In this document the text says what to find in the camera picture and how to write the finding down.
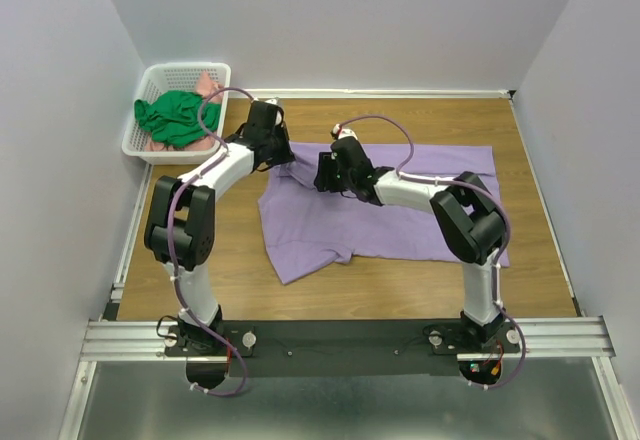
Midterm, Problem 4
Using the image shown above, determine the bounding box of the purple t shirt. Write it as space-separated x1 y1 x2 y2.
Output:
258 142 500 284

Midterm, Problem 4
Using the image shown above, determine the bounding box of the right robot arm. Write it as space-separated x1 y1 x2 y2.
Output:
314 136 511 352

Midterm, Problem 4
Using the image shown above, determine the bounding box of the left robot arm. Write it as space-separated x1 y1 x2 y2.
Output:
144 98 294 355

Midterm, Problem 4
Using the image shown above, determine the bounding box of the pink t shirt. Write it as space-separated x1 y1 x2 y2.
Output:
143 70 226 153

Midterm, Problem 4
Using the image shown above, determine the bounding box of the green t shirt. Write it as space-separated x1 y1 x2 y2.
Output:
132 89 223 150

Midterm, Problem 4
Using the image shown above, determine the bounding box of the white perforated plastic basket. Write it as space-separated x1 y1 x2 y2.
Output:
121 61 232 165

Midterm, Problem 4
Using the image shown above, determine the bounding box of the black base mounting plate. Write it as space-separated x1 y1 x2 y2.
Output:
159 318 521 385

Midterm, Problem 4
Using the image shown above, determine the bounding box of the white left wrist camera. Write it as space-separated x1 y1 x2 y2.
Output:
266 97 281 108

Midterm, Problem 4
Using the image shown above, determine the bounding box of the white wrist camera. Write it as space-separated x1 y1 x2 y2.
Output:
330 124 358 141
266 97 281 108

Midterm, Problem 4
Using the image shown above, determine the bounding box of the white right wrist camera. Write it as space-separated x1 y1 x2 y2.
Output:
330 124 358 141

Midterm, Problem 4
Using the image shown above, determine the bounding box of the aluminium extrusion rail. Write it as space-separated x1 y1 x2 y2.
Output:
80 317 615 362

